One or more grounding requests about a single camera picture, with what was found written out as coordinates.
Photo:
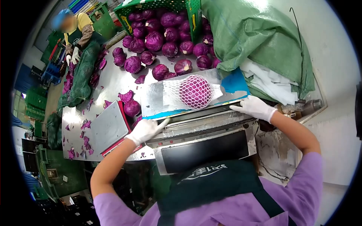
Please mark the scattered purple cabbage leaves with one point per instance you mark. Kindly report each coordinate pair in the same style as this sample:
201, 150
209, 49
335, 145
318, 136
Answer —
126, 96

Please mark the small green mesh bag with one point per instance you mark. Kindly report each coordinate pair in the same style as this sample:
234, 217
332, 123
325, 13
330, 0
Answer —
53, 131

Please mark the green plastic crate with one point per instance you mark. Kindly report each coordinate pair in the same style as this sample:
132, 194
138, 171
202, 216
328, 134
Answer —
195, 17

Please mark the person's right thumb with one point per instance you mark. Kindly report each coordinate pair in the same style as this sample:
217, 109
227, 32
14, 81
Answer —
237, 107

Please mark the person's left hand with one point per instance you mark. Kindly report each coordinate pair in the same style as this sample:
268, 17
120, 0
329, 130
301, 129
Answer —
142, 131

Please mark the steel film wrapping machine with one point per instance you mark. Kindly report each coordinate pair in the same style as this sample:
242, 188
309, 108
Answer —
203, 149

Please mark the long green mesh bag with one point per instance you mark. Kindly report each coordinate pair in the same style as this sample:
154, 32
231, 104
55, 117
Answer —
82, 73

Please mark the red scale with steel platform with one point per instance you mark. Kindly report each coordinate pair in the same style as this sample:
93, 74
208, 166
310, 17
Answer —
109, 127

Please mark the clear cling film sheet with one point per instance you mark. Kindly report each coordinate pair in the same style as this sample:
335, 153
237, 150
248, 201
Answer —
203, 118

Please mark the person's body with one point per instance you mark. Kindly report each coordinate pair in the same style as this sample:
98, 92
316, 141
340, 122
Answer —
226, 197

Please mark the grey metal cylinder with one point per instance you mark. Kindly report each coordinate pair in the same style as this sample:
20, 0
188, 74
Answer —
311, 106

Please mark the person's right hand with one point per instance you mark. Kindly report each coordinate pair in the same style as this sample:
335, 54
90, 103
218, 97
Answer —
257, 108

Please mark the person's right fingers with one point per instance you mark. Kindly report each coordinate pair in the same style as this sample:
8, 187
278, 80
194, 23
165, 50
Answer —
242, 99

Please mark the person's left index finger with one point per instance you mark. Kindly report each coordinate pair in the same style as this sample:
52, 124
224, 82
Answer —
163, 123

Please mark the pile of red cabbages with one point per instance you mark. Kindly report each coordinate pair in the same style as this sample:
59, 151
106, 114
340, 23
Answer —
158, 39

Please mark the blue plastic crate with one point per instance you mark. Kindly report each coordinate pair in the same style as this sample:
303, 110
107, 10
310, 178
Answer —
51, 74

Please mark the red cabbage in white net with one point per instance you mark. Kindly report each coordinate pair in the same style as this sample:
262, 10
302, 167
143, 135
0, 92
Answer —
195, 91

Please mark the stack of green crates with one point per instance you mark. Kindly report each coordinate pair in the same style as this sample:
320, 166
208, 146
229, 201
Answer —
35, 104

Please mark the steel plate with blue film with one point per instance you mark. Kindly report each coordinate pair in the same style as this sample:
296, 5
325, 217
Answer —
158, 99

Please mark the single bare red cabbage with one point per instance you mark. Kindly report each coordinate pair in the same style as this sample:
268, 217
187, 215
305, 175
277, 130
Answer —
131, 108

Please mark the pile of white foam nets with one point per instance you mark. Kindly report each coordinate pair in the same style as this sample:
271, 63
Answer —
271, 84

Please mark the green woven sack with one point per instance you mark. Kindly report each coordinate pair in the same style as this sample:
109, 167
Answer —
254, 34

